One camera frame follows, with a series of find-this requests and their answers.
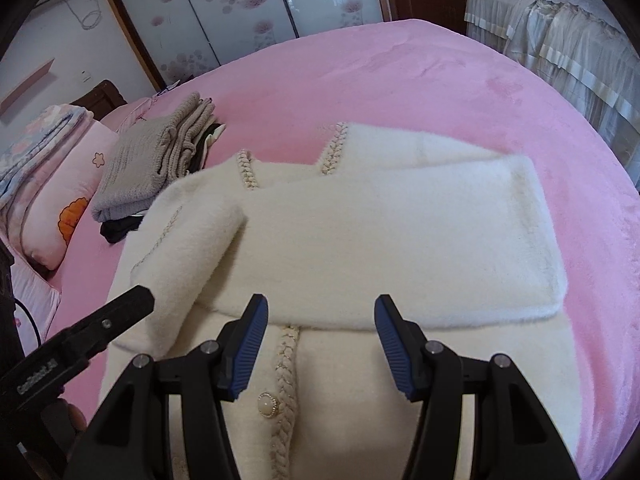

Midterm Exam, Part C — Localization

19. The white fluffy cardigan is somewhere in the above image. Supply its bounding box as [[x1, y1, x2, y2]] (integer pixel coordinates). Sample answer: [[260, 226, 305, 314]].
[[102, 124, 582, 479]]

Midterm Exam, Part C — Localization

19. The left hand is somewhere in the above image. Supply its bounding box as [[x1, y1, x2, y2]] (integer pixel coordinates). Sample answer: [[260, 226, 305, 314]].
[[40, 398, 88, 448]]

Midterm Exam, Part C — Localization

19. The pink Playmate pillow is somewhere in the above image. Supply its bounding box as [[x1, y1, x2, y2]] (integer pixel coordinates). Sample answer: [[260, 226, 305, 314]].
[[11, 256, 61, 354]]

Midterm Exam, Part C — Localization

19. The black folded garment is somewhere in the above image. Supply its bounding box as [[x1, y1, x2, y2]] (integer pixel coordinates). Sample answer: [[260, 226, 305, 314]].
[[100, 212, 145, 245]]

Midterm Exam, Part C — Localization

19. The folded pink quilt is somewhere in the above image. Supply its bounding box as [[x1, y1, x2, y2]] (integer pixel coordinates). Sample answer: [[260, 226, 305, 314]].
[[1, 104, 118, 272]]

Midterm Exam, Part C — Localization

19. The grey knitted folded sweater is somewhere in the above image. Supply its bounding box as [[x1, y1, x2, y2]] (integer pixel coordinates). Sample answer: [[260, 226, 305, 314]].
[[91, 92, 215, 222]]

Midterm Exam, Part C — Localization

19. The dark wooden headboard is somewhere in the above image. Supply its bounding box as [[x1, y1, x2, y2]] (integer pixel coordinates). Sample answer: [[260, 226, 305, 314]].
[[72, 79, 127, 120]]

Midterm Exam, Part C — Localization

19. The floral sliding wardrobe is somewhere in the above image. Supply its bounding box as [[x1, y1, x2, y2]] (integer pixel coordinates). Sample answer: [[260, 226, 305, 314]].
[[107, 0, 383, 90]]

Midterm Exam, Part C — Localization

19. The pink bed blanket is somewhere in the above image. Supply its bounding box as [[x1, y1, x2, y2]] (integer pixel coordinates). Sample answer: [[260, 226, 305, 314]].
[[49, 21, 639, 479]]

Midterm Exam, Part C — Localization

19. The lace covered furniture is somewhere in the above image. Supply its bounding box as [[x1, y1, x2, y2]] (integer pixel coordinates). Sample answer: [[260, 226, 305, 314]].
[[464, 0, 639, 182]]

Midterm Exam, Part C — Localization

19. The white wall cable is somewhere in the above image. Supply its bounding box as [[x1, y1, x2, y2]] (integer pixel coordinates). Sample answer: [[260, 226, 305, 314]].
[[62, 0, 104, 32]]

